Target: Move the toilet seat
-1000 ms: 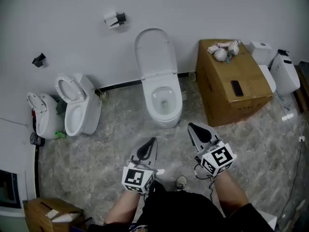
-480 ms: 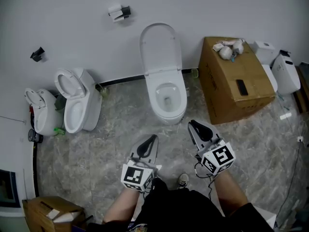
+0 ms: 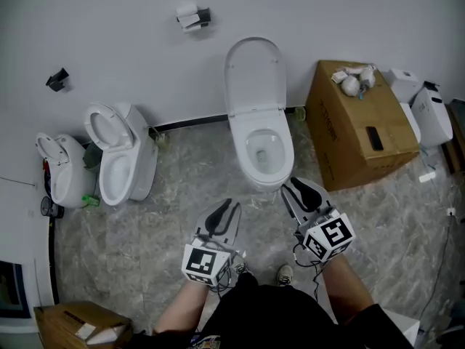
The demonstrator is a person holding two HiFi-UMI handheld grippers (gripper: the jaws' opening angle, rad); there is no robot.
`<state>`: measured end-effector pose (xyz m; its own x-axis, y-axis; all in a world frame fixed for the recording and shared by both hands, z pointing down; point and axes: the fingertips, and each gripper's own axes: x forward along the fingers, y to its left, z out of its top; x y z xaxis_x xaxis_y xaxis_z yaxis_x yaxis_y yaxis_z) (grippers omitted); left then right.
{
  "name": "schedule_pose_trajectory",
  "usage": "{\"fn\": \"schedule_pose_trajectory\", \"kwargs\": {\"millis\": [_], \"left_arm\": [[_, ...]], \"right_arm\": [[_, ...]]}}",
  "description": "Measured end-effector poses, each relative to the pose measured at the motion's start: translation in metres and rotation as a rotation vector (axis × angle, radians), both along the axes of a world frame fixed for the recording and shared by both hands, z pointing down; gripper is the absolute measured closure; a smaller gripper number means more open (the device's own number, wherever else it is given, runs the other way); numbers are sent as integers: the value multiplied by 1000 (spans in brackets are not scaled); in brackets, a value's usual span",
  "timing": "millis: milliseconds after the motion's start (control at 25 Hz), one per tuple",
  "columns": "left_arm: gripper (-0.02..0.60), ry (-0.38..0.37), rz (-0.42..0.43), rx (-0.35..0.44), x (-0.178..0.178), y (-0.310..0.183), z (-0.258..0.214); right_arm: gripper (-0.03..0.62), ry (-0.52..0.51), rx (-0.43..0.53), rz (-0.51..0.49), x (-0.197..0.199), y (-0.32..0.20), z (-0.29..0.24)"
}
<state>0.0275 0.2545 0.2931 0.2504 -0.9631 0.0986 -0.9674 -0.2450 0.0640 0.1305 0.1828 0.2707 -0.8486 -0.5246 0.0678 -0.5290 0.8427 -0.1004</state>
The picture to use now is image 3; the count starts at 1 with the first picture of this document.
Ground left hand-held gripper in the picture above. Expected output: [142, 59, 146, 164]
[181, 198, 243, 288]

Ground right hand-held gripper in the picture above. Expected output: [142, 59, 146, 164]
[280, 176, 356, 263]

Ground white toilet seat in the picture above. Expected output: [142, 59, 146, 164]
[224, 36, 288, 118]

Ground person's right forearm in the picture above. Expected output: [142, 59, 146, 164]
[320, 254, 376, 324]

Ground person's left forearm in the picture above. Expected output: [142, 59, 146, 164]
[152, 277, 210, 337]

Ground white toilet bowl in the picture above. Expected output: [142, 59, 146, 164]
[227, 106, 296, 193]

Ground white tall toilet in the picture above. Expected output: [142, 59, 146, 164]
[84, 101, 160, 207]

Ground white toilet with black label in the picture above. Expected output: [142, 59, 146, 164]
[384, 68, 455, 150]

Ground white small rounded toilet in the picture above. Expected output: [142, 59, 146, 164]
[35, 132, 97, 209]

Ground toilet paper holder with rolls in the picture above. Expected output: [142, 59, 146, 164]
[175, 1, 213, 34]

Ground person's right shoe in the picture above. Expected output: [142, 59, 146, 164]
[275, 264, 295, 287]

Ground large brown cardboard box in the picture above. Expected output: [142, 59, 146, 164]
[304, 60, 421, 193]

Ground black phone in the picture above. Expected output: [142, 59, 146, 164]
[365, 125, 385, 152]

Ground person's black clothing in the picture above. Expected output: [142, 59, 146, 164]
[125, 271, 416, 349]

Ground white plastic bagged parts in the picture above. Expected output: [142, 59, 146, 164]
[331, 63, 379, 100]

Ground dark green trash bin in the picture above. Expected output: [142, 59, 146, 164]
[83, 142, 103, 171]

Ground brown wooden furniture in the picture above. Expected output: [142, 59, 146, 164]
[440, 99, 465, 175]

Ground black round device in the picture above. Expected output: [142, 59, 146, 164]
[40, 195, 65, 220]

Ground small open cardboard box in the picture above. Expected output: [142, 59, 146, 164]
[33, 300, 134, 349]

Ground dark framed panel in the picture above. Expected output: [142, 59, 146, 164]
[0, 260, 31, 320]

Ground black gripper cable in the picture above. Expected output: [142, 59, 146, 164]
[291, 243, 328, 303]

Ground black wall bracket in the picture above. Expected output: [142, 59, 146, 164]
[45, 67, 70, 92]

